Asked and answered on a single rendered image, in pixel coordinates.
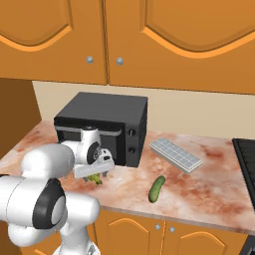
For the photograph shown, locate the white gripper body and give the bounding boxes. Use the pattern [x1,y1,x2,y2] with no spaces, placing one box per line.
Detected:
[73,160,116,180]

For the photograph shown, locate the green broccoli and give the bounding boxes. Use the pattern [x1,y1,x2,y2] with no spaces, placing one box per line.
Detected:
[87,172,105,186]

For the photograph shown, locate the green cucumber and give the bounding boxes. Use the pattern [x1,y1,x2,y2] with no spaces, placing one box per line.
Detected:
[147,175,166,204]

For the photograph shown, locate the black microwave oven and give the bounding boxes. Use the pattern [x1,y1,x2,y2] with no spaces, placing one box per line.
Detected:
[53,92,149,168]

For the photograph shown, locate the grey ice cube tray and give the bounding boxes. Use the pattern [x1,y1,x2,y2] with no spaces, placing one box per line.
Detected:
[148,137,204,175]

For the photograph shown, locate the brown tall cabinet panel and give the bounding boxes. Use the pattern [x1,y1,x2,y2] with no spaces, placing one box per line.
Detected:
[0,78,43,161]

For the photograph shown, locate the black hob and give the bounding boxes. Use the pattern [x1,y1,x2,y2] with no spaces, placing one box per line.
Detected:
[231,137,255,211]

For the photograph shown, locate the grey microwave handle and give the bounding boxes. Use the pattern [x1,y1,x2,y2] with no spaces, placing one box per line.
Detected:
[54,125,124,137]

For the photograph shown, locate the orange wall cupboard door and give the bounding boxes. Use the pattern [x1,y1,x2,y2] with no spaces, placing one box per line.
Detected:
[0,0,110,86]
[104,0,255,97]

